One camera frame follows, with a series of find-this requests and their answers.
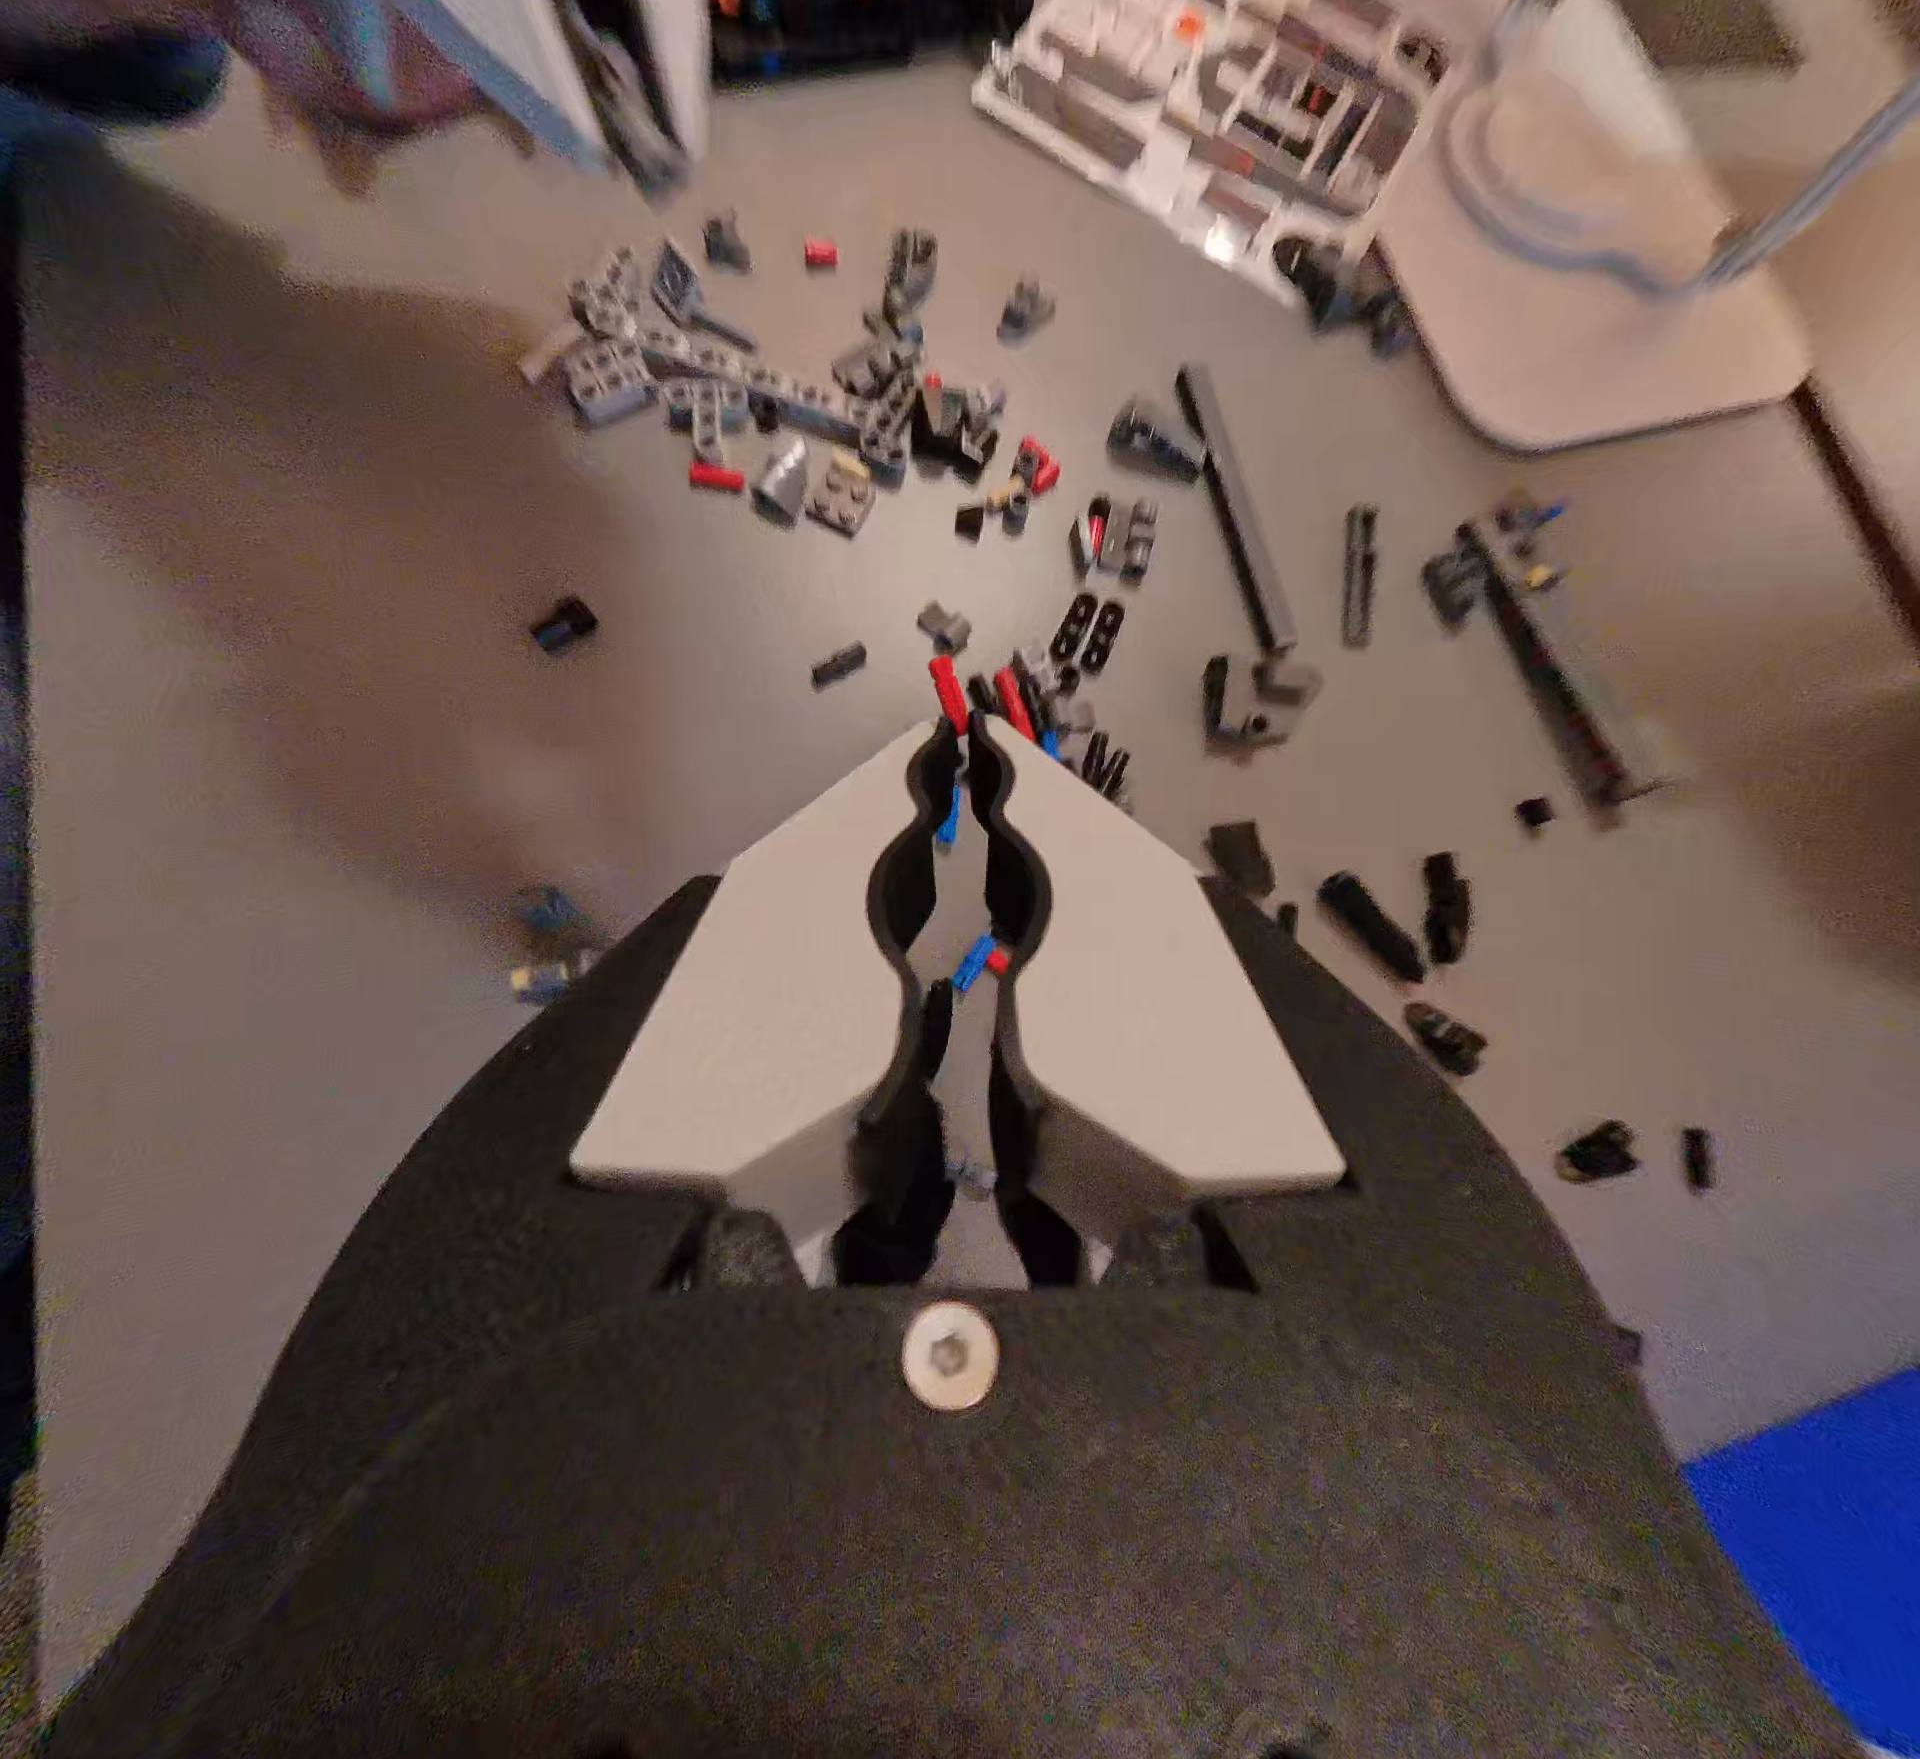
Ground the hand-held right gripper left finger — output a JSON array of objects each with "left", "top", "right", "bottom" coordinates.
[{"left": 571, "top": 717, "right": 963, "bottom": 1289}]

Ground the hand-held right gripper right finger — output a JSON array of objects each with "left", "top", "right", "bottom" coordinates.
[{"left": 966, "top": 712, "right": 1347, "bottom": 1289}]

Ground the long dark grey lego beam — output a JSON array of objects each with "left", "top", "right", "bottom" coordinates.
[{"left": 1463, "top": 499, "right": 1670, "bottom": 811}]

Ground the grey lego connector blue pin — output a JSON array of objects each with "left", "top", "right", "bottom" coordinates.
[{"left": 1492, "top": 497, "right": 1571, "bottom": 590}]

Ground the grey square lego plate bar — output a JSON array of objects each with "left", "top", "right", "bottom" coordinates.
[{"left": 651, "top": 240, "right": 760, "bottom": 351}]

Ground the light grey L-shaped lego beam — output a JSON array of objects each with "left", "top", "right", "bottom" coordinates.
[{"left": 571, "top": 246, "right": 648, "bottom": 337}]

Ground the pile of small lego pins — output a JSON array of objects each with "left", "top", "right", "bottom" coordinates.
[{"left": 942, "top": 650, "right": 1142, "bottom": 996}]

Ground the dark grey lego connector block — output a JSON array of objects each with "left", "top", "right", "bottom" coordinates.
[{"left": 1199, "top": 650, "right": 1324, "bottom": 757}]

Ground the light grey double lego beam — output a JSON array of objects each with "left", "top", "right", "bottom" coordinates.
[{"left": 567, "top": 340, "right": 656, "bottom": 427}]

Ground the long light grey lego beam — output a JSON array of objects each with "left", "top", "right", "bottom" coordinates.
[{"left": 646, "top": 327, "right": 873, "bottom": 436}]

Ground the dark grey lego hinge plate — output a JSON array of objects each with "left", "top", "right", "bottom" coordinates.
[{"left": 833, "top": 319, "right": 929, "bottom": 400}]

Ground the dark grey lego hinge piece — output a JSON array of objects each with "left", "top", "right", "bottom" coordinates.
[{"left": 1069, "top": 497, "right": 1161, "bottom": 585}]

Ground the light grey angled lego beam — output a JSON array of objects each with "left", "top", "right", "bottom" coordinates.
[{"left": 856, "top": 371, "right": 922, "bottom": 486}]

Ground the long dark grey lego plate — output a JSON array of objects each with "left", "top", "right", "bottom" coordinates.
[{"left": 1174, "top": 363, "right": 1300, "bottom": 659}]

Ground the black square lego plate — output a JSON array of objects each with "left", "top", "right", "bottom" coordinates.
[{"left": 805, "top": 451, "right": 881, "bottom": 540}]

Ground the large black lego slope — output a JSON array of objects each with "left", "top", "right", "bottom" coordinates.
[{"left": 909, "top": 371, "right": 1009, "bottom": 472}]

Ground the dark grey lego wedge panel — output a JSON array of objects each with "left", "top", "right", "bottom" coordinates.
[{"left": 1107, "top": 397, "right": 1209, "bottom": 486}]

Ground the person's left hand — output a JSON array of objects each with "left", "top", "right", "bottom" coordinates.
[{"left": 196, "top": 0, "right": 513, "bottom": 164}]

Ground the sticker sheet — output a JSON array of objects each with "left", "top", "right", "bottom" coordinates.
[{"left": 972, "top": 0, "right": 1460, "bottom": 270}]

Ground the person's blue clothed torso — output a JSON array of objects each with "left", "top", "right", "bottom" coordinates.
[{"left": 0, "top": 94, "right": 44, "bottom": 1490}]

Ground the blue plastic bin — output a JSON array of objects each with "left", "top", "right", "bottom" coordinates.
[{"left": 1679, "top": 1365, "right": 1920, "bottom": 1759}]

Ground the white desk stand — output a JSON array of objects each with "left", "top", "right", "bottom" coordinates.
[{"left": 1371, "top": 0, "right": 1920, "bottom": 460}]

